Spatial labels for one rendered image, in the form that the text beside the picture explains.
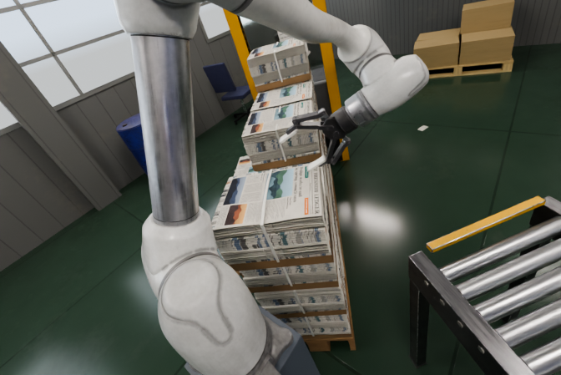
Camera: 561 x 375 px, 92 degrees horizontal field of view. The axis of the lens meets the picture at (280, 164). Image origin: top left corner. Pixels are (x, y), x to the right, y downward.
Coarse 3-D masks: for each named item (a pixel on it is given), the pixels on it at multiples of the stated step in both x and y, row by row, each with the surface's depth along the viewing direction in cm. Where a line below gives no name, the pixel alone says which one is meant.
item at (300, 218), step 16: (288, 176) 100; (304, 176) 98; (320, 176) 97; (288, 192) 93; (304, 192) 90; (320, 192) 88; (288, 208) 86; (304, 208) 84; (320, 208) 83; (272, 224) 85; (288, 224) 84; (304, 224) 83; (320, 224) 83; (288, 240) 88; (304, 240) 87; (320, 240) 86; (288, 256) 92; (304, 256) 92
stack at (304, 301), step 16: (336, 208) 223; (336, 224) 173; (336, 240) 138; (336, 256) 122; (256, 272) 108; (272, 272) 107; (288, 272) 107; (304, 272) 106; (320, 272) 104; (336, 272) 113; (320, 288) 111; (336, 288) 110; (272, 304) 122; (288, 304) 121; (304, 304) 119; (320, 304) 118; (336, 304) 117; (288, 320) 130; (304, 320) 129; (320, 320) 128; (336, 320) 126; (352, 336) 136
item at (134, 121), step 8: (128, 120) 324; (136, 120) 315; (120, 128) 308; (128, 128) 300; (136, 128) 299; (120, 136) 311; (128, 136) 303; (136, 136) 303; (128, 144) 313; (136, 144) 309; (136, 152) 316; (144, 152) 314; (144, 160) 321; (144, 168) 330
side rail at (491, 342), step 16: (416, 256) 90; (416, 272) 90; (432, 272) 84; (432, 288) 82; (448, 288) 80; (432, 304) 86; (448, 304) 76; (464, 304) 75; (448, 320) 80; (464, 320) 72; (480, 320) 71; (464, 336) 74; (480, 336) 69; (496, 336) 68; (480, 352) 70; (496, 352) 65; (512, 352) 65; (496, 368) 65; (512, 368) 62; (528, 368) 62
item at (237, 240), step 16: (240, 176) 109; (256, 176) 106; (224, 192) 103; (240, 192) 100; (256, 192) 98; (224, 208) 95; (240, 208) 93; (224, 224) 88; (240, 224) 86; (224, 240) 91; (240, 240) 90; (256, 240) 89; (224, 256) 95; (240, 256) 94; (256, 256) 93
